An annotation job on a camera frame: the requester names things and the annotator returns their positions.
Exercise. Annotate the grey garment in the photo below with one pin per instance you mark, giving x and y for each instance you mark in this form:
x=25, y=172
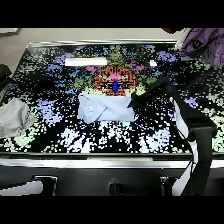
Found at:
x=13, y=116

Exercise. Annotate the purple patterned garment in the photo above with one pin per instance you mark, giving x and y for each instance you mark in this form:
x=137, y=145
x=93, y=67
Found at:
x=206, y=45

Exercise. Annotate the light blue shirt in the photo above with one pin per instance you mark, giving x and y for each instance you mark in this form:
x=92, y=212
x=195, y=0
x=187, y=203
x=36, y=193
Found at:
x=108, y=108

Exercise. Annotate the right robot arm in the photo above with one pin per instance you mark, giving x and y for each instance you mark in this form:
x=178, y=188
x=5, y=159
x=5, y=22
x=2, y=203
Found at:
x=200, y=133

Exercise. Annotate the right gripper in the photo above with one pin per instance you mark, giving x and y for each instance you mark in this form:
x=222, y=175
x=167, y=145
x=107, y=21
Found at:
x=138, y=99

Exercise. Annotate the silver frame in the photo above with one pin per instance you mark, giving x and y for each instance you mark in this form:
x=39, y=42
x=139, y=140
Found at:
x=100, y=163

